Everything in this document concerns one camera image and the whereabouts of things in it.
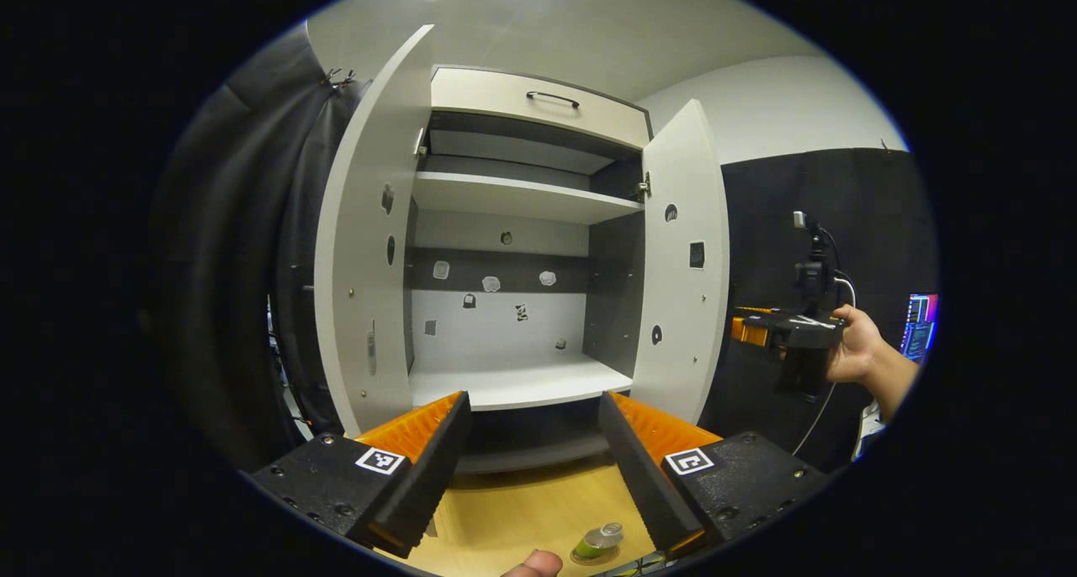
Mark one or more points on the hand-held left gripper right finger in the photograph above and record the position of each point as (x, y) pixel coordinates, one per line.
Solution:
(644, 476)

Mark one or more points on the green label bottle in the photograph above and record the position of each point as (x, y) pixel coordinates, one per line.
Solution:
(599, 539)

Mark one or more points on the white and grey cabinet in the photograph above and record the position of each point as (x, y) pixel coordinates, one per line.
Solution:
(488, 341)

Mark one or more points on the white cabinet drawer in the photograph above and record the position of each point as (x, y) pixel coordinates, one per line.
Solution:
(505, 93)

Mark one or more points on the black backdrop cloth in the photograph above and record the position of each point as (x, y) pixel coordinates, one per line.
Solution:
(219, 266)

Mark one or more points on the computer monitor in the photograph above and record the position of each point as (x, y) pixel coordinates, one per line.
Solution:
(920, 329)

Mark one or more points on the white cabinet shelf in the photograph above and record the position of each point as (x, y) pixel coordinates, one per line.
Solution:
(513, 197)

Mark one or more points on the round brown coaster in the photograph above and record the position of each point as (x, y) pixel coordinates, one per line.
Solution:
(589, 560)

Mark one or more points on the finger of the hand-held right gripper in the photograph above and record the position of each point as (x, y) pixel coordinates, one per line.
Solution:
(749, 329)

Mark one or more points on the metal door hinge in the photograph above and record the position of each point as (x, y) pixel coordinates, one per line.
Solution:
(422, 142)
(644, 186)

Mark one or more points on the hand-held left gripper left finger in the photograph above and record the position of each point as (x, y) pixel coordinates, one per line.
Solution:
(425, 468)

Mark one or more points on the white cabinet door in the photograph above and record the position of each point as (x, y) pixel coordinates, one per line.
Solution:
(362, 266)
(681, 308)

